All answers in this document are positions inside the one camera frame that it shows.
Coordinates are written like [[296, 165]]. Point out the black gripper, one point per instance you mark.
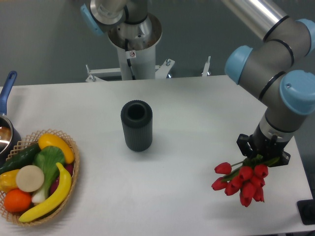
[[261, 150]]

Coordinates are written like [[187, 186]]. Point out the red tulip bouquet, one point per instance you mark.
[[246, 178]]

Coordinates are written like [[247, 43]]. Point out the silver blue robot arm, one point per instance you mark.
[[266, 73]]

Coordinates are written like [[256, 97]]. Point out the robot base joint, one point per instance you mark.
[[127, 23]]

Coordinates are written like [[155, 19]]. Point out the black device at edge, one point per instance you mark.
[[306, 210]]

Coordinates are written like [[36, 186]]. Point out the dark grey ribbed vase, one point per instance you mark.
[[137, 123]]

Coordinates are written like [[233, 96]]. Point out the purple eggplant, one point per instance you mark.
[[53, 187]]

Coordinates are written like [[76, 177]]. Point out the yellow banana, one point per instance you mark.
[[53, 201]]

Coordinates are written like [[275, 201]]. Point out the green bok choy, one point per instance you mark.
[[46, 160]]

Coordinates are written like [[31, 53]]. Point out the woven wicker basket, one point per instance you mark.
[[24, 143]]

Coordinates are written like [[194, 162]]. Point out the beige round slice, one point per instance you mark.
[[29, 178]]

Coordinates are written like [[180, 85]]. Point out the green cucumber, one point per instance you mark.
[[23, 158]]

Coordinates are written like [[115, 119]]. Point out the orange fruit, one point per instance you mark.
[[17, 201]]

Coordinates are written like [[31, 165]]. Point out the yellow bell pepper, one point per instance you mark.
[[8, 181]]

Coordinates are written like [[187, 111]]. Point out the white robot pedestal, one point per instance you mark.
[[134, 65]]

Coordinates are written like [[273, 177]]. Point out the blue handled saucepan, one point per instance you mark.
[[9, 136]]

